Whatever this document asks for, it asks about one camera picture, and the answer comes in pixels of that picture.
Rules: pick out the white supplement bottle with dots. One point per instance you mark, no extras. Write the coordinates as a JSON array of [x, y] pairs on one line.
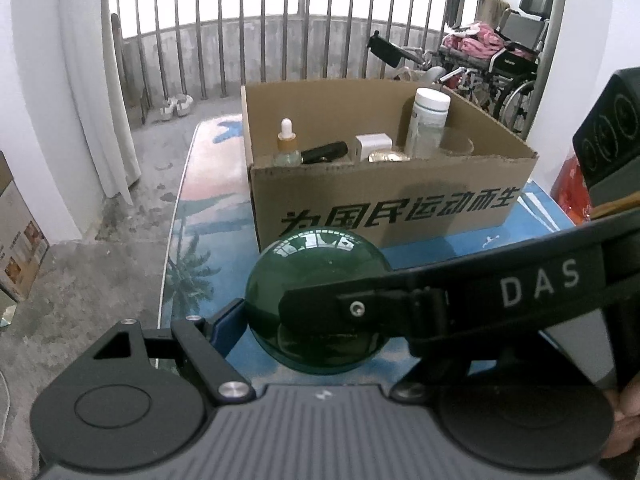
[[427, 122]]

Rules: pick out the white shoes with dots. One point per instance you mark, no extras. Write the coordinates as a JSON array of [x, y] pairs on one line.
[[180, 105]]

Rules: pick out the clear glass cup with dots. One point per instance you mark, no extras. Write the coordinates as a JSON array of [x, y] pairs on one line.
[[455, 142]]

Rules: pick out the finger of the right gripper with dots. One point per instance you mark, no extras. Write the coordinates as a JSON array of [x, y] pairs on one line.
[[380, 304]]

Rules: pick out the dark green round bottle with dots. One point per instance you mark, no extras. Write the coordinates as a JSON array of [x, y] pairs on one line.
[[300, 328]]

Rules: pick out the gold lid black jar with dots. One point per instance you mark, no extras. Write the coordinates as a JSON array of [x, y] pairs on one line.
[[388, 156]]

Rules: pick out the wheelchair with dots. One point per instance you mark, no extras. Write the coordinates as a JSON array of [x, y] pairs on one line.
[[502, 86]]

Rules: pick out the metal balcony railing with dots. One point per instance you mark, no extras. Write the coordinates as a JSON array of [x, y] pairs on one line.
[[209, 48]]

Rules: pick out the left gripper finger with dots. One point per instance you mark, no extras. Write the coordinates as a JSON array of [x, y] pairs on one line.
[[200, 347]]

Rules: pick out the green dropper bottle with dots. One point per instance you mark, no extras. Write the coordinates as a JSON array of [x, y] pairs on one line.
[[288, 154]]

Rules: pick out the large cardboard box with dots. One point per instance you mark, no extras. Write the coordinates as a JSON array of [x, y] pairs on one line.
[[388, 203]]

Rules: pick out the black matte cylinder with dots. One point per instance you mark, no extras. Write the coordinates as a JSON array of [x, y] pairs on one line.
[[324, 153]]

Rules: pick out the red plastic bag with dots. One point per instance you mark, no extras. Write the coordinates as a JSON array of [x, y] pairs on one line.
[[569, 191]]

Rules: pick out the pink clothes pile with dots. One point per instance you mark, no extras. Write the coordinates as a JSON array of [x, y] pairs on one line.
[[478, 41]]

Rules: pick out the printed cardboard box on floor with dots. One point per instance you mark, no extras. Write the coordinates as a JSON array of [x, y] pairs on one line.
[[23, 245]]

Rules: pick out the person right hand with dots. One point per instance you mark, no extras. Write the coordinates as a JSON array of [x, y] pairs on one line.
[[625, 432]]

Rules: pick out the white curtain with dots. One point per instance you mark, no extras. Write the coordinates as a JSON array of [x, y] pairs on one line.
[[90, 59]]

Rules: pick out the white small box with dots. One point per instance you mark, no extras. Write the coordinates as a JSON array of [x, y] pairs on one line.
[[366, 144]]

